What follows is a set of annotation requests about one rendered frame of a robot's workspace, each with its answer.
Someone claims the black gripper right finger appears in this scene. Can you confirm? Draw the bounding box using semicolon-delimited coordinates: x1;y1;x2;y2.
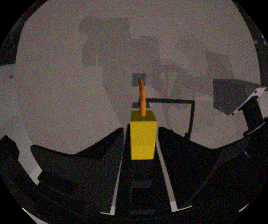
158;127;250;209

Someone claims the black cord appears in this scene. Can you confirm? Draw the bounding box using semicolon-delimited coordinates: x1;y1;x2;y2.
133;99;195;140

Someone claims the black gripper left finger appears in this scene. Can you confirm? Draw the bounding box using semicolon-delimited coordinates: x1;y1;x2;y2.
30;128;123;213

